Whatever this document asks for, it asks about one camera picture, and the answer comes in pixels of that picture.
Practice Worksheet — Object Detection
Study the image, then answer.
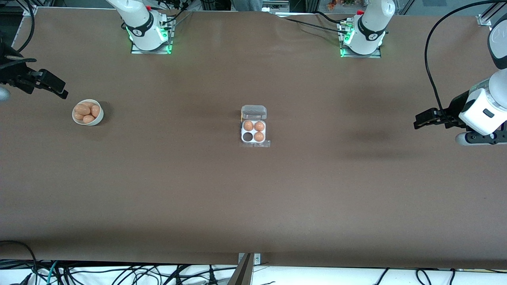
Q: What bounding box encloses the aluminium frame rail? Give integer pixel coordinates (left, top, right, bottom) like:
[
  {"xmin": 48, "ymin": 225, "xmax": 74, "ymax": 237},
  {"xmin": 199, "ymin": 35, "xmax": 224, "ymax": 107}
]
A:
[
  {"xmin": 477, "ymin": 3, "xmax": 496, "ymax": 27},
  {"xmin": 11, "ymin": 5, "xmax": 39, "ymax": 48}
]

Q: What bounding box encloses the person in grey clothing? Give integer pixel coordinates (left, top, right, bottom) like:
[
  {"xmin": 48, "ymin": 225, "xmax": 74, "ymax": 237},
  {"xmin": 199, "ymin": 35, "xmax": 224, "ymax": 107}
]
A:
[{"xmin": 232, "ymin": 0, "xmax": 264, "ymax": 11}]

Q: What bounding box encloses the clear plastic egg box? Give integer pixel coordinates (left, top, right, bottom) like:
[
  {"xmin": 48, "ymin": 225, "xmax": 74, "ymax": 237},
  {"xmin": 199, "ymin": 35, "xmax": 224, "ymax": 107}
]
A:
[{"xmin": 240, "ymin": 104, "xmax": 268, "ymax": 145}]

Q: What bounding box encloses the white background equipment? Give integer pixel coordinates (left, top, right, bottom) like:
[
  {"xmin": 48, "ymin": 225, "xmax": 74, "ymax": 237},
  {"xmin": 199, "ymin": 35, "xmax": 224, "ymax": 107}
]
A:
[{"xmin": 261, "ymin": 0, "xmax": 290, "ymax": 12}]

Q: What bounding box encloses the white round bowl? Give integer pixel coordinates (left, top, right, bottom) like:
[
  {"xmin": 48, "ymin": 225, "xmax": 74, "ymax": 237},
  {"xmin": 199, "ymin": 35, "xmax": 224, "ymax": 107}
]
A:
[{"xmin": 72, "ymin": 99, "xmax": 104, "ymax": 126}]

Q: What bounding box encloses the teal cable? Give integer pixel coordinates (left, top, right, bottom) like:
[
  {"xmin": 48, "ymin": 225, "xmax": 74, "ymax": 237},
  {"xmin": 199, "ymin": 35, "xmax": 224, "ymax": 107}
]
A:
[{"xmin": 47, "ymin": 260, "xmax": 59, "ymax": 285}]

